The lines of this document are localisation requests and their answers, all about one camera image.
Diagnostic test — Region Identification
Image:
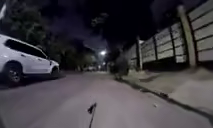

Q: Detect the street light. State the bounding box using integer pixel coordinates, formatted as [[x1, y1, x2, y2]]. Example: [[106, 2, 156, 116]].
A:
[[99, 49, 108, 57]]

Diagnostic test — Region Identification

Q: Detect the dark bush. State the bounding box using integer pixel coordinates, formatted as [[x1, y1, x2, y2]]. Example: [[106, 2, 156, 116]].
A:
[[108, 54, 130, 76]]

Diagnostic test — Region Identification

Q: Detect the robot's own part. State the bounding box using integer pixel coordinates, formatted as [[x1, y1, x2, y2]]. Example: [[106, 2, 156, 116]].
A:
[[86, 102, 98, 128]]

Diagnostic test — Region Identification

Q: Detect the grey asphalt road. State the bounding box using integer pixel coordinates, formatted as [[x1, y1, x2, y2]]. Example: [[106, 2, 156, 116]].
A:
[[0, 71, 213, 128]]

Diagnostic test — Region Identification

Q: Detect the white car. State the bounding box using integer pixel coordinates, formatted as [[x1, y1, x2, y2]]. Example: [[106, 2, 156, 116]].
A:
[[0, 32, 61, 86]]

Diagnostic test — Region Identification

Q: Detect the row of trees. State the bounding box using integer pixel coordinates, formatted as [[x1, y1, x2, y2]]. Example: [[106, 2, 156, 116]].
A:
[[0, 0, 99, 71]]

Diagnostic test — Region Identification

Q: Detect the concrete pavement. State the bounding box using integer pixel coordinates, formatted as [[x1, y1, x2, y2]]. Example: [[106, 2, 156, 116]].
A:
[[122, 67, 213, 117]]

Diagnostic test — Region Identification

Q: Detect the concrete slab fence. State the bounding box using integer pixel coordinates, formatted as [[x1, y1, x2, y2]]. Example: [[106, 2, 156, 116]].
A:
[[125, 0, 213, 72]]

